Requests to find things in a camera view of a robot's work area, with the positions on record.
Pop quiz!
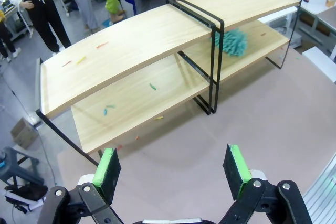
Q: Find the aluminium profile rail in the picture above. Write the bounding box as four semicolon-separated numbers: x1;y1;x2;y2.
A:
301;153;336;224

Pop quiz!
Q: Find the teal chenille duster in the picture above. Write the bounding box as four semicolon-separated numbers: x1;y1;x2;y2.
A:
187;14;249;58

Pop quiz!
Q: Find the bystander in yellow jacket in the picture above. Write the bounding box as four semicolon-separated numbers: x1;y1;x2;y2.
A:
0;8;22;63

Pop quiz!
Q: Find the black bag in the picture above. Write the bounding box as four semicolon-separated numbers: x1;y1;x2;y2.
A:
4;183;49;213

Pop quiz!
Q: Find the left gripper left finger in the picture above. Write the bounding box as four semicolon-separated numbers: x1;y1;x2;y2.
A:
38;147;124;224

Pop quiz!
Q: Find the bystander in white jacket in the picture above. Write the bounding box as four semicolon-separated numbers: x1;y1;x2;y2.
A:
5;0;73;54

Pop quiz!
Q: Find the grey plastic stool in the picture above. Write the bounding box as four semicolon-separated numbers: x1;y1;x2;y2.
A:
0;146;45;189

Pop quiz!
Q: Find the cardboard box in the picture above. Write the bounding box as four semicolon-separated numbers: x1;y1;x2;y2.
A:
9;118;40;150

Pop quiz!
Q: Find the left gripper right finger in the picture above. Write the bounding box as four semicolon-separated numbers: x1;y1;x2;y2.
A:
219;144;313;224

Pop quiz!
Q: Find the two-tier wooden shelf black frame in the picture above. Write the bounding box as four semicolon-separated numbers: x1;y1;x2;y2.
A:
35;0;213;167
172;0;301;115

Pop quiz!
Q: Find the bystander in grey trousers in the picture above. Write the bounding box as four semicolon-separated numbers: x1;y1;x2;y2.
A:
62;0;100;35

